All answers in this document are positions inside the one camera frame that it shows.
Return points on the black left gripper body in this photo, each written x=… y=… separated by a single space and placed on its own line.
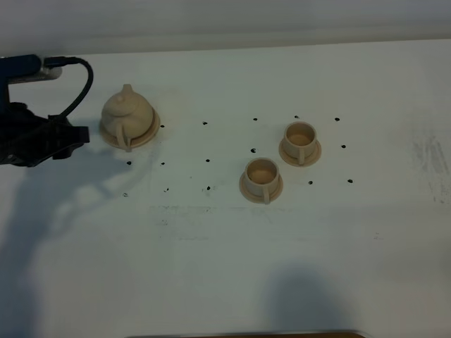
x=27 y=139

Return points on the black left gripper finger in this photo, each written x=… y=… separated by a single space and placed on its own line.
x=68 y=139

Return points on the beige teapot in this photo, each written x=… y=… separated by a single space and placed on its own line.
x=127 y=114

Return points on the beige teapot saucer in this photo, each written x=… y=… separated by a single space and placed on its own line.
x=134 y=142

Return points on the beige near teacup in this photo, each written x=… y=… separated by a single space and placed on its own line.
x=262 y=170

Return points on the beige teacup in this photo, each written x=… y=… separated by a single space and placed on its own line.
x=262 y=170
x=300 y=133

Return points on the beige near cup saucer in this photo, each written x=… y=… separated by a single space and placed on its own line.
x=260 y=193

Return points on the beige cup saucer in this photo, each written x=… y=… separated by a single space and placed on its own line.
x=299 y=156
x=260 y=193

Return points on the beige far cup saucer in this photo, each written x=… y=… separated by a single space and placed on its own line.
x=299 y=156

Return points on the beige far teacup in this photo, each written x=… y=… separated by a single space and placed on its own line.
x=300 y=133

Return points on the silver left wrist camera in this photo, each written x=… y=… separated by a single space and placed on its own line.
x=27 y=68

